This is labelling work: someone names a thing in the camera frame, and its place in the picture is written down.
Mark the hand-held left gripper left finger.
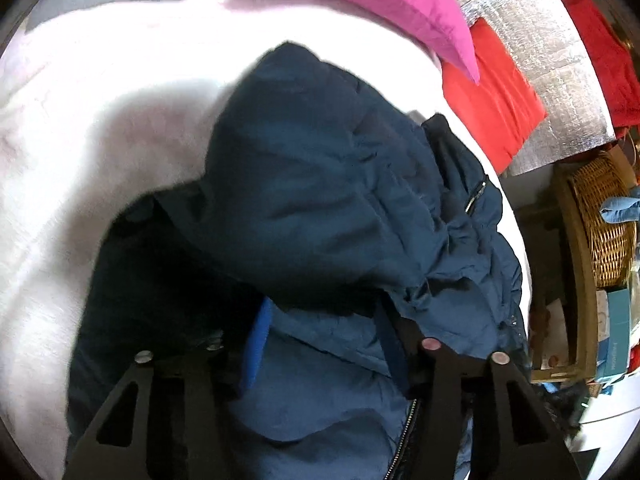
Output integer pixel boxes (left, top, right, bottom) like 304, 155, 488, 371
62, 297, 275, 480

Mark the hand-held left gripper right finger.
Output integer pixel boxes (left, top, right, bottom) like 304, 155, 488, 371
375, 302, 586, 480

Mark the navy blue padded jacket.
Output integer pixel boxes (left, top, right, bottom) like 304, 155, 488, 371
65, 41, 532, 480

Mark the wooden shelf unit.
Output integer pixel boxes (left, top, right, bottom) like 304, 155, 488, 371
515, 147, 640, 386

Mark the teal cardboard box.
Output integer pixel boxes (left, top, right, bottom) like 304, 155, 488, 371
595, 287, 637, 381

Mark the wicker basket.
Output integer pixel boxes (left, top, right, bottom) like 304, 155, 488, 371
570, 152, 640, 290

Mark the red pillow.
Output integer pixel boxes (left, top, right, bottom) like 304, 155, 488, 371
441, 17, 547, 177

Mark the light blue cloth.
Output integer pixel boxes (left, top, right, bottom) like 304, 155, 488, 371
599, 187, 640, 226

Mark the white fleece blanket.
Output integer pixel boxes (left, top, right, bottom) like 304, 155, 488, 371
0, 0, 532, 480

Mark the silver foil insulation sheet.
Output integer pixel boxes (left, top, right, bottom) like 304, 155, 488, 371
432, 0, 617, 177

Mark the pink pillow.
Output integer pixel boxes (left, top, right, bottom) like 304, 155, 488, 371
250, 0, 482, 86

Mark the red cloth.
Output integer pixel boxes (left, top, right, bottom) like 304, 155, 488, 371
531, 0, 640, 137

